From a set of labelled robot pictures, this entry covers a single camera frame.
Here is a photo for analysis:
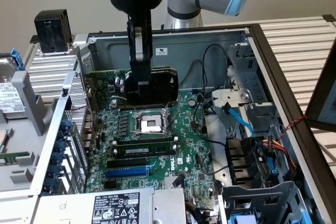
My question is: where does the long black expansion slot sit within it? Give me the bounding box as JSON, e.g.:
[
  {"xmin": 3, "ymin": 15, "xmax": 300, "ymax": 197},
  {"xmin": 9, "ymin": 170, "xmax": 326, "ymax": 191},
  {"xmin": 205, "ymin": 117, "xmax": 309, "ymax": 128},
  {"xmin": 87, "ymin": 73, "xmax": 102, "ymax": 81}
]
[{"xmin": 106, "ymin": 157, "xmax": 148, "ymax": 169}]

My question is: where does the blue disk carrier bracket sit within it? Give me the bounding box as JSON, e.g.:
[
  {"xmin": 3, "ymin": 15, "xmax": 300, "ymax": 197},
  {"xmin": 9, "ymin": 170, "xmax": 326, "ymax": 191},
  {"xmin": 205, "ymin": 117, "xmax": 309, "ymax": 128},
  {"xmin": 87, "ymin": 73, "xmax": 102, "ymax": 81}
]
[{"xmin": 9, "ymin": 48, "xmax": 26, "ymax": 72}]

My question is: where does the coloured power wire bundle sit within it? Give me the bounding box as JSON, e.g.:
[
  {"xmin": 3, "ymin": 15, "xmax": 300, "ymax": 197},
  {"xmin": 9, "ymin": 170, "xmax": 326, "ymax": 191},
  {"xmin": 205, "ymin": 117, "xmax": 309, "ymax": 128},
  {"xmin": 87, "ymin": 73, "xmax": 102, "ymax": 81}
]
[{"xmin": 260, "ymin": 135, "xmax": 298, "ymax": 180}]

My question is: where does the black thin motherboard wire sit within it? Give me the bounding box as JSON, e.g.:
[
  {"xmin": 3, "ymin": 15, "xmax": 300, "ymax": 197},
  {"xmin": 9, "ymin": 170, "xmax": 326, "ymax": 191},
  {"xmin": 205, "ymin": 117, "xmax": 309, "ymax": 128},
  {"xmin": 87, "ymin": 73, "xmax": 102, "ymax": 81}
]
[{"xmin": 204, "ymin": 131, "xmax": 228, "ymax": 148}]

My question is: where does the black plastic box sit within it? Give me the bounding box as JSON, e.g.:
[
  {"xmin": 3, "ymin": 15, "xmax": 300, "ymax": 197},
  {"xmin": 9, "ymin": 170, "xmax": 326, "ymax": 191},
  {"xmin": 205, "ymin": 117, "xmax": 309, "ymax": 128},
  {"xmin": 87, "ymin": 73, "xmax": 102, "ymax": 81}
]
[{"xmin": 34, "ymin": 8, "xmax": 73, "ymax": 55}]

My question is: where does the metal rear port block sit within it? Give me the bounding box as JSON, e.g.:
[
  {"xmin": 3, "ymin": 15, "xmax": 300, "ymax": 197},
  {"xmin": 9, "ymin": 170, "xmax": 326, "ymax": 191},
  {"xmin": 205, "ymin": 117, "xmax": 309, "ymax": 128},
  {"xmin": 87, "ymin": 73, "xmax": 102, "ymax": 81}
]
[{"xmin": 82, "ymin": 113, "xmax": 97, "ymax": 154}]

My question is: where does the black empty RAM slot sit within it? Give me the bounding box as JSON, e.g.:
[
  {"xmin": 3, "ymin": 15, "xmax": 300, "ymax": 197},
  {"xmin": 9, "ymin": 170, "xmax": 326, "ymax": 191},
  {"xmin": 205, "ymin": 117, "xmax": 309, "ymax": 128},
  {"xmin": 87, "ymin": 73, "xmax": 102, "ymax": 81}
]
[{"xmin": 112, "ymin": 137, "xmax": 179, "ymax": 146}]

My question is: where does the blue plastic drive rail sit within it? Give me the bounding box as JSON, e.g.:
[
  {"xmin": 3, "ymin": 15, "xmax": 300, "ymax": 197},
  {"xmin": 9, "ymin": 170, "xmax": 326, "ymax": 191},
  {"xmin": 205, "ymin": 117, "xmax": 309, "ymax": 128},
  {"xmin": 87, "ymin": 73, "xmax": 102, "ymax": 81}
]
[
  {"xmin": 227, "ymin": 213, "xmax": 257, "ymax": 224},
  {"xmin": 267, "ymin": 155, "xmax": 280, "ymax": 180}
]

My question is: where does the hard disk with white label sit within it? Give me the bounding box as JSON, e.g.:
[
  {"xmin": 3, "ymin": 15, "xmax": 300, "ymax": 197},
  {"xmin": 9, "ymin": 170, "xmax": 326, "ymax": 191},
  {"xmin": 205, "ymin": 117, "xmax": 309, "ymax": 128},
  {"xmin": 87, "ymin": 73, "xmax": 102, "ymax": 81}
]
[{"xmin": 0, "ymin": 56, "xmax": 28, "ymax": 120}]

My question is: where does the black framed panel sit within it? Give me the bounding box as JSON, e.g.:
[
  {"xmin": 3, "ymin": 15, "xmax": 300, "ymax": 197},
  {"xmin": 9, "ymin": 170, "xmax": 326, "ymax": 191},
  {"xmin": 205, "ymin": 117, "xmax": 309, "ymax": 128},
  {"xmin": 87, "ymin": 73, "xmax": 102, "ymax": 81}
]
[{"xmin": 305, "ymin": 39, "xmax": 336, "ymax": 132}]

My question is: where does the red black twisted wire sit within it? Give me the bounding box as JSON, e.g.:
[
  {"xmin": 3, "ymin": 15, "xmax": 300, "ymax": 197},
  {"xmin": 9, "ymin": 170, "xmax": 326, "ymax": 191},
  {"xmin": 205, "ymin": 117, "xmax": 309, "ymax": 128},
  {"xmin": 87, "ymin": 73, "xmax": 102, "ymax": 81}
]
[{"xmin": 277, "ymin": 114, "xmax": 308, "ymax": 141}]

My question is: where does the metal disk bay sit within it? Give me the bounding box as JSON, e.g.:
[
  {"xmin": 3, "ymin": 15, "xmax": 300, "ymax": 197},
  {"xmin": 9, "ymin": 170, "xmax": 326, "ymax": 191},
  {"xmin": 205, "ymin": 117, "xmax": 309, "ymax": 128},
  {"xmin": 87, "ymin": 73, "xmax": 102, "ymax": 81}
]
[{"xmin": 211, "ymin": 42, "xmax": 281, "ymax": 135}]

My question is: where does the green graphics card black shroud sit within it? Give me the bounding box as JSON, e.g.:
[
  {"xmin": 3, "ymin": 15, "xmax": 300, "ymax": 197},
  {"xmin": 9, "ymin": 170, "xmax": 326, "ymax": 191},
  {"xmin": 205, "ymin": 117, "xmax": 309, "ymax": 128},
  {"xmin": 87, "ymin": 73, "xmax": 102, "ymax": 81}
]
[{"xmin": 83, "ymin": 65, "xmax": 180, "ymax": 112}]

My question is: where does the raised metal socket cover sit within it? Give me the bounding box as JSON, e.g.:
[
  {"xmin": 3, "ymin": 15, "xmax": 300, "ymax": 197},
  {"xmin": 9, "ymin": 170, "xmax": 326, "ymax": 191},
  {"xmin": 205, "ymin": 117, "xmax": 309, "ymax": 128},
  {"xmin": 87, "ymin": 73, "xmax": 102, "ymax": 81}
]
[{"xmin": 163, "ymin": 99, "xmax": 182, "ymax": 120}]

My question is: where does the grey cable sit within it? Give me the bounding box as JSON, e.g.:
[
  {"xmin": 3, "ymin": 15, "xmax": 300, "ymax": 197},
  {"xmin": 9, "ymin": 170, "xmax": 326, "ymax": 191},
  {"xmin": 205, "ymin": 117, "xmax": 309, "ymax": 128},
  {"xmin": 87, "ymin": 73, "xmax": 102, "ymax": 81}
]
[{"xmin": 317, "ymin": 141, "xmax": 336, "ymax": 163}]

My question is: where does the green Dell motherboard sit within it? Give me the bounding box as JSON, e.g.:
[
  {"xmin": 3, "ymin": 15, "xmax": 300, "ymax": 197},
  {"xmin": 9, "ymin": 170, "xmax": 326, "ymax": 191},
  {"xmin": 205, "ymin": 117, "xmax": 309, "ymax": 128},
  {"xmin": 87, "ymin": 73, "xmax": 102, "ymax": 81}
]
[{"xmin": 85, "ymin": 89, "xmax": 224, "ymax": 209}]

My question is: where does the grey drive cage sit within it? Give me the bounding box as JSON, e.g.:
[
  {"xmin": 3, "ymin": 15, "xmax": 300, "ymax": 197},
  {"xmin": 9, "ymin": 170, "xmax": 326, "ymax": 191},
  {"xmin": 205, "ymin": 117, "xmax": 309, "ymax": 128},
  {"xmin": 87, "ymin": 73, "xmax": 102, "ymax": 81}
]
[{"xmin": 218, "ymin": 180, "xmax": 313, "ymax": 224}]

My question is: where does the blue expansion slot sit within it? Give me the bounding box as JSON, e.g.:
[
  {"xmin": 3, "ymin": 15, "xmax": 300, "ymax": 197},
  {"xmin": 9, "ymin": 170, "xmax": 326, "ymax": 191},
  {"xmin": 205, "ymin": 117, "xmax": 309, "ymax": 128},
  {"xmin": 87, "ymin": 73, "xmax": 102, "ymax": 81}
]
[{"xmin": 104, "ymin": 167, "xmax": 151, "ymax": 179}]

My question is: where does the silver power supply with label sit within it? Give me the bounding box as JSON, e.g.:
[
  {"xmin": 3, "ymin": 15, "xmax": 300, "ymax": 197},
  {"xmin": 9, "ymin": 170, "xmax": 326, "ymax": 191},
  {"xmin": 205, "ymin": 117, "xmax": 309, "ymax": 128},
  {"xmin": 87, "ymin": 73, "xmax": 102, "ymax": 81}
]
[{"xmin": 34, "ymin": 187, "xmax": 187, "ymax": 224}]

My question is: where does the black plastic ribbed bracket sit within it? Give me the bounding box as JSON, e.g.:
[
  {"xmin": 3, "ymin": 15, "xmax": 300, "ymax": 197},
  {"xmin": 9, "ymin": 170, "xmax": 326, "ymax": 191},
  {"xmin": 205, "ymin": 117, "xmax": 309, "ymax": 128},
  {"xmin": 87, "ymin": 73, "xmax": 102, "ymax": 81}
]
[{"xmin": 225, "ymin": 135, "xmax": 264, "ymax": 187}]

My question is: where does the blue SATA wire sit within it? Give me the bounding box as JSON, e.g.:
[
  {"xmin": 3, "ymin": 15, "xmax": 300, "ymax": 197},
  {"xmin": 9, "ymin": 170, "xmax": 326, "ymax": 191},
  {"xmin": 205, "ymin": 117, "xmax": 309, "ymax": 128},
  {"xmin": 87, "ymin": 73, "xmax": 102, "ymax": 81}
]
[{"xmin": 222, "ymin": 102, "xmax": 257, "ymax": 139}]

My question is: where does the thin metal locking lever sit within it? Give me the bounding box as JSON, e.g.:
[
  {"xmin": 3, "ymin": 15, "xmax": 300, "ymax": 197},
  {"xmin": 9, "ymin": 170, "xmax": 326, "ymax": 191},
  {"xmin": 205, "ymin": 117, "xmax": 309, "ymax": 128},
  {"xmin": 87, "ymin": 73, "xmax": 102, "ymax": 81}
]
[{"xmin": 167, "ymin": 111, "xmax": 182, "ymax": 132}]

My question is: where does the open metal PC case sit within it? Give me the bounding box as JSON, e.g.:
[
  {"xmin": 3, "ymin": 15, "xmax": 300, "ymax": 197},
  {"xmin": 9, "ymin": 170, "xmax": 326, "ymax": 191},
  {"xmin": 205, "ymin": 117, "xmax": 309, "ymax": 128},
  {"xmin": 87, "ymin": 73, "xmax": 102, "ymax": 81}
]
[{"xmin": 30, "ymin": 23, "xmax": 336, "ymax": 224}]

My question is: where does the silver chipset heatsink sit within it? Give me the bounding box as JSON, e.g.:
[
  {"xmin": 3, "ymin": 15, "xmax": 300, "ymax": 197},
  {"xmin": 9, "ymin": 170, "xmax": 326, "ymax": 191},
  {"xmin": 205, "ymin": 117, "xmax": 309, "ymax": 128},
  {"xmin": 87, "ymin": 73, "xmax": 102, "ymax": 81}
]
[{"xmin": 163, "ymin": 176, "xmax": 184, "ymax": 189}]

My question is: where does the black looped wire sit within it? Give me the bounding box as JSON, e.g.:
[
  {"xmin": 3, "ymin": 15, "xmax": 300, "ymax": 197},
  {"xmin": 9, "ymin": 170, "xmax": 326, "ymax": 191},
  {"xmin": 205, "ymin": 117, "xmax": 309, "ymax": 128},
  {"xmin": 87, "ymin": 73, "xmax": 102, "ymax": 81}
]
[
  {"xmin": 202, "ymin": 44, "xmax": 229, "ymax": 90},
  {"xmin": 178, "ymin": 59, "xmax": 207, "ymax": 90}
]

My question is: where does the CPU socket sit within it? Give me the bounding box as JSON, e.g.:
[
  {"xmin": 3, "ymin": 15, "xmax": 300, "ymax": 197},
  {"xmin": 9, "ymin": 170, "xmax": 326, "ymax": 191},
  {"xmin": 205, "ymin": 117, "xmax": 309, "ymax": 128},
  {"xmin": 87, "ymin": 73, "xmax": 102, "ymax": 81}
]
[{"xmin": 130, "ymin": 110, "xmax": 174, "ymax": 141}]

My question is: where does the grey parts rack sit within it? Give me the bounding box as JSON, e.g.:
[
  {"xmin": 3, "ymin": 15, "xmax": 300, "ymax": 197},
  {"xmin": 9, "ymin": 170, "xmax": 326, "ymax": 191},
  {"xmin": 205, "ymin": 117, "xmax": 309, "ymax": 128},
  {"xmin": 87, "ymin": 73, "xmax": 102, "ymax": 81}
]
[{"xmin": 0, "ymin": 70, "xmax": 57, "ymax": 201}]

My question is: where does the green loose RAM stick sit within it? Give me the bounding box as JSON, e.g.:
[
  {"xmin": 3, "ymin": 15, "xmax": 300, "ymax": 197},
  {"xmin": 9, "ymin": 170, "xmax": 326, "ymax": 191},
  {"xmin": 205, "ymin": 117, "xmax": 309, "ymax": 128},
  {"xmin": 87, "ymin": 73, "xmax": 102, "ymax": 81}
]
[{"xmin": 0, "ymin": 151, "xmax": 30, "ymax": 166}]

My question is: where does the installed RAM stick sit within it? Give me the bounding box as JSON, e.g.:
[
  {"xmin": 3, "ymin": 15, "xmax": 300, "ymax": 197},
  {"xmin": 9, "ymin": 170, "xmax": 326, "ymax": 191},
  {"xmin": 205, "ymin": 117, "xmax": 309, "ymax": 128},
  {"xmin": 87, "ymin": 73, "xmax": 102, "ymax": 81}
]
[{"xmin": 114, "ymin": 144, "xmax": 177, "ymax": 157}]

